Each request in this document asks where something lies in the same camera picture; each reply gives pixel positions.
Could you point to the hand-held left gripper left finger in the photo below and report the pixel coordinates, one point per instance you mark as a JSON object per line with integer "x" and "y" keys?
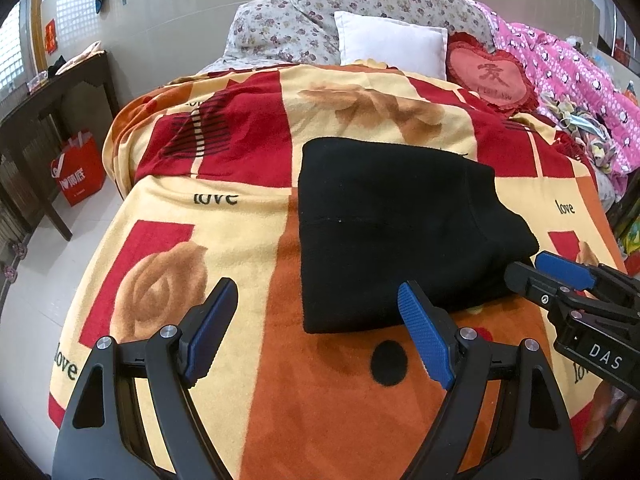
{"x": 210, "y": 330}

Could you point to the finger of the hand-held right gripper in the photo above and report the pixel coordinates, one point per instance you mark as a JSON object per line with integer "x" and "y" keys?
{"x": 527, "y": 280}
{"x": 562, "y": 266}

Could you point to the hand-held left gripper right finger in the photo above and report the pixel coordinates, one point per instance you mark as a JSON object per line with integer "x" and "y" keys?
{"x": 425, "y": 330}

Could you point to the black pants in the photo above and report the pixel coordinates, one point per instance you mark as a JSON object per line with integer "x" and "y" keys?
{"x": 395, "y": 240}

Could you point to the printed red yellow blanket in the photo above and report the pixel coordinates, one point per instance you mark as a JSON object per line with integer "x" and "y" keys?
{"x": 240, "y": 245}

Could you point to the pile of colourful cloths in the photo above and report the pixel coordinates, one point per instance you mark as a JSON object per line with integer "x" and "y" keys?
{"x": 585, "y": 130}

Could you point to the pink printed quilt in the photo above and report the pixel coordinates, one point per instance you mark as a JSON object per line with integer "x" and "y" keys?
{"x": 565, "y": 70}

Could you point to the red heart cushion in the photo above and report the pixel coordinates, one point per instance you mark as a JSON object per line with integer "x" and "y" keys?
{"x": 492, "y": 75}

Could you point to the patterned slipper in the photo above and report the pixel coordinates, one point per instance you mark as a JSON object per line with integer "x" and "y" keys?
{"x": 19, "y": 249}
{"x": 9, "y": 274}

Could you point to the red shopping bag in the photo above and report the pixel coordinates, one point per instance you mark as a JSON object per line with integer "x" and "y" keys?
{"x": 77, "y": 170}

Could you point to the white pillow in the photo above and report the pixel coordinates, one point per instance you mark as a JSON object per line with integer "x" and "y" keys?
{"x": 390, "y": 42}

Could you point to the dark wooden table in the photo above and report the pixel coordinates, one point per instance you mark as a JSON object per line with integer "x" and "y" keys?
{"x": 65, "y": 87}

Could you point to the peach cloth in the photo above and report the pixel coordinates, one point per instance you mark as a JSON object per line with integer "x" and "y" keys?
{"x": 82, "y": 57}

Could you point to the clear plastic box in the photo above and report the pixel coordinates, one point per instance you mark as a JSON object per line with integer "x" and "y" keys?
{"x": 39, "y": 80}

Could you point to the floral pillow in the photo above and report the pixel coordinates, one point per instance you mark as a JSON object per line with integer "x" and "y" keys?
{"x": 390, "y": 0}
{"x": 280, "y": 30}

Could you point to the red wall decoration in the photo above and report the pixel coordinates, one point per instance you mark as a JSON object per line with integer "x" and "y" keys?
{"x": 50, "y": 35}

